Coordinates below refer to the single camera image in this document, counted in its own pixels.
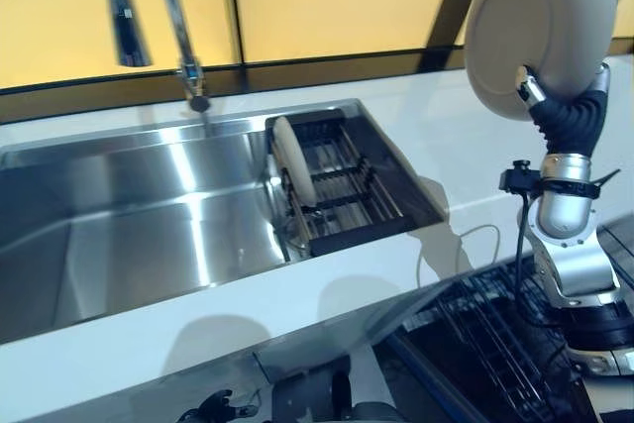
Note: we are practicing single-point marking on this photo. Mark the yellow window with dark frame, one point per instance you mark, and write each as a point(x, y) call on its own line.
point(322, 2)

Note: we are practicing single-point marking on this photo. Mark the stainless steel kitchen sink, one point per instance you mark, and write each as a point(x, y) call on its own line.
point(138, 215)

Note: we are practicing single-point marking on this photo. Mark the cream round plate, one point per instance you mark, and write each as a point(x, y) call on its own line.
point(535, 27)
point(294, 160)

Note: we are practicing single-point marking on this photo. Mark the open built-in dishwasher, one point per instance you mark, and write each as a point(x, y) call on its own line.
point(470, 344)

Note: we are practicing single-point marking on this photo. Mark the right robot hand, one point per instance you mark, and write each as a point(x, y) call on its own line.
point(569, 126)

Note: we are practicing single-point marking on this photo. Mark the chrome gooseneck kitchen faucet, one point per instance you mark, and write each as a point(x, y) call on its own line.
point(176, 22)

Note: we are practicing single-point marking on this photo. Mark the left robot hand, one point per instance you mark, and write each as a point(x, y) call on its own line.
point(218, 408)

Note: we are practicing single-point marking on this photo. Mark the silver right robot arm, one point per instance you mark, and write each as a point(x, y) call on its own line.
point(569, 244)

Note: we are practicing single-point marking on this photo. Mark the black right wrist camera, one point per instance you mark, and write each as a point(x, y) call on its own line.
point(517, 179)

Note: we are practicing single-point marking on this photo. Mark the black sink dish rack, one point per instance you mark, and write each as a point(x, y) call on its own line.
point(356, 195)

